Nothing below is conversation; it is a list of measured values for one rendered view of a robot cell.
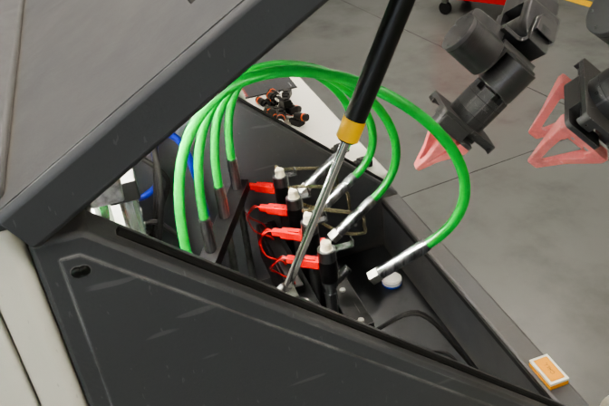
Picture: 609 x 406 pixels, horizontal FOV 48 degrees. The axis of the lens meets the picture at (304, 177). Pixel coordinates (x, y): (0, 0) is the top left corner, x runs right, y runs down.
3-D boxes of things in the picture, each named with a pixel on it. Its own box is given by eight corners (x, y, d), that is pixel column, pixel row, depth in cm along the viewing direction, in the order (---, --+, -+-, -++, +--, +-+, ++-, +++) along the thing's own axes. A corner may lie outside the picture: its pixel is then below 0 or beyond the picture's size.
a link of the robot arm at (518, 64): (546, 77, 90) (533, 63, 95) (511, 44, 88) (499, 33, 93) (507, 115, 92) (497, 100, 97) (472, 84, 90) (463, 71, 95)
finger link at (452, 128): (388, 139, 100) (432, 92, 97) (421, 164, 103) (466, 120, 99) (397, 161, 94) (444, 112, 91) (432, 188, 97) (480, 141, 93)
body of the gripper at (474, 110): (425, 98, 97) (462, 59, 94) (473, 137, 101) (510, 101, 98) (436, 118, 91) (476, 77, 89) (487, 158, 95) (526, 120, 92)
